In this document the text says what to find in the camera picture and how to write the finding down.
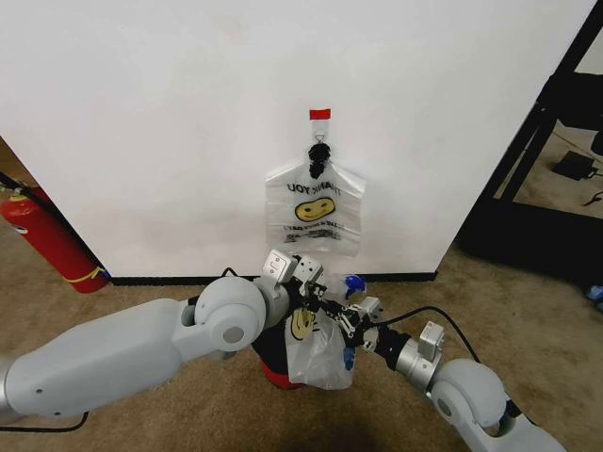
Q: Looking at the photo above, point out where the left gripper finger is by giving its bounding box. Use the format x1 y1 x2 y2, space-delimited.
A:
293 299 326 322
309 281 338 306

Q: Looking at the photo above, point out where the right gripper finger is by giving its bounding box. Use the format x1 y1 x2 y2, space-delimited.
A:
322 299 373 323
334 317 373 353

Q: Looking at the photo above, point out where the clear smiley plastic bag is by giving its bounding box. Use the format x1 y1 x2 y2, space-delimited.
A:
282 271 367 391
263 157 367 258

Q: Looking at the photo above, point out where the red and black trash bin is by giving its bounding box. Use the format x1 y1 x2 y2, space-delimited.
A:
251 324 307 391

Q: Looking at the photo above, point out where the black bag clip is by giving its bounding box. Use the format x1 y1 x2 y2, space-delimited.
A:
304 142 332 179

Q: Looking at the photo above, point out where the blue and white wrapper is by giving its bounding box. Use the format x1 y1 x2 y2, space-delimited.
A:
339 274 367 299

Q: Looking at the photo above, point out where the black baseboard strip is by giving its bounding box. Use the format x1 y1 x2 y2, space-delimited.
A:
106 271 439 286

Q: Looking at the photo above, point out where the red fire extinguisher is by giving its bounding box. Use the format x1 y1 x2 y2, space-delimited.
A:
0 186 111 295

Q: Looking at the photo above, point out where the black power adapter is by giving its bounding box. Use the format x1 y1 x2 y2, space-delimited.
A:
551 150 599 181

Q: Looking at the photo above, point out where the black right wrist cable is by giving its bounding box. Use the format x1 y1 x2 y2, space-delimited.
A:
376 305 481 364

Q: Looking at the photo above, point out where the black metal frame shelf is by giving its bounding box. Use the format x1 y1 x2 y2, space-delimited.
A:
450 0 603 286

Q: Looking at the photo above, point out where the black extinguisher hose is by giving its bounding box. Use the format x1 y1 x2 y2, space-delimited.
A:
0 170 110 279

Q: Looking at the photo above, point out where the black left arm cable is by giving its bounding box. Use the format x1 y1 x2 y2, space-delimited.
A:
0 410 90 433

